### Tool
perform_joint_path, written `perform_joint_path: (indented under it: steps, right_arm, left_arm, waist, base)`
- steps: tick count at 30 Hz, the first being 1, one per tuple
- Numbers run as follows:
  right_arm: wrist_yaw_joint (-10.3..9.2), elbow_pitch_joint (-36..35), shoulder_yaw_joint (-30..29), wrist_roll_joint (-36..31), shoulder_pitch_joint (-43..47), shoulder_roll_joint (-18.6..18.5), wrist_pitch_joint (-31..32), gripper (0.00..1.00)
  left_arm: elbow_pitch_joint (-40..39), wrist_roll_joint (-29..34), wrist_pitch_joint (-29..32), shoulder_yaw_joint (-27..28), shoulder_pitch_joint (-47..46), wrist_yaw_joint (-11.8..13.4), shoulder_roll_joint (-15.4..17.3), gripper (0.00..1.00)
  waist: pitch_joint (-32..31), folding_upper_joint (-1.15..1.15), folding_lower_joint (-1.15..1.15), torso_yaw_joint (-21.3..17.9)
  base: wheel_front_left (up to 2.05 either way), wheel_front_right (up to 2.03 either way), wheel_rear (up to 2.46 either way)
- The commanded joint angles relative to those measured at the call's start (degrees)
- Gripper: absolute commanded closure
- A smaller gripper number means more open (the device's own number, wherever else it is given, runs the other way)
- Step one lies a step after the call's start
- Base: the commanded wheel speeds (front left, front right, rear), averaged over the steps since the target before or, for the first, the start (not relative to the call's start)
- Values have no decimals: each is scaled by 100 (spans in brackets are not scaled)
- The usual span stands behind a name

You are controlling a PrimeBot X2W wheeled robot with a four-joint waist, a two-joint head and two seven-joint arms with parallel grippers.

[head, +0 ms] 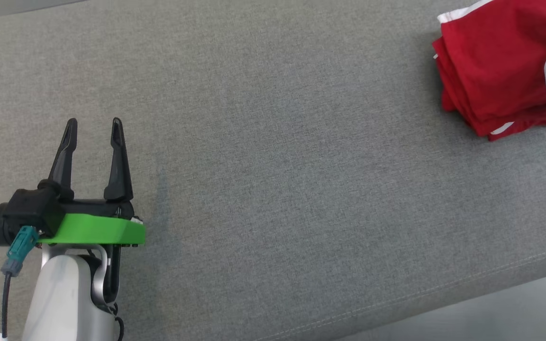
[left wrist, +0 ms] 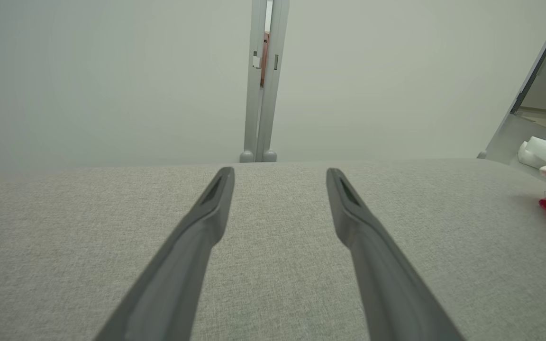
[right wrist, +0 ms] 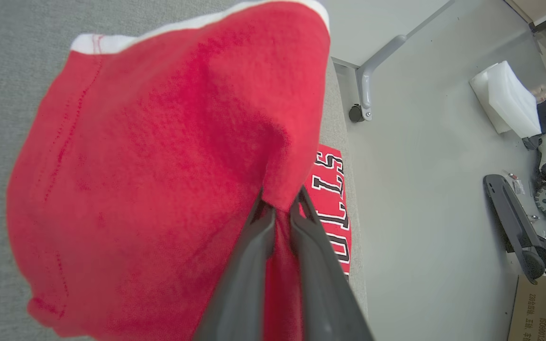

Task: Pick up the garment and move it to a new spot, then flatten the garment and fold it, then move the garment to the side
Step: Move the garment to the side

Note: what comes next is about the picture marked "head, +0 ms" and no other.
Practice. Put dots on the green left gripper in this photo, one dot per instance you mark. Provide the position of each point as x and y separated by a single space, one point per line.
93 229

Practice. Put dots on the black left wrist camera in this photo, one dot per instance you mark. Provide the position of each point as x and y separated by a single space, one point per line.
24 210

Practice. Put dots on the red and white garment pile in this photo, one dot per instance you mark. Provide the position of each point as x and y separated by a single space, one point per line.
495 57

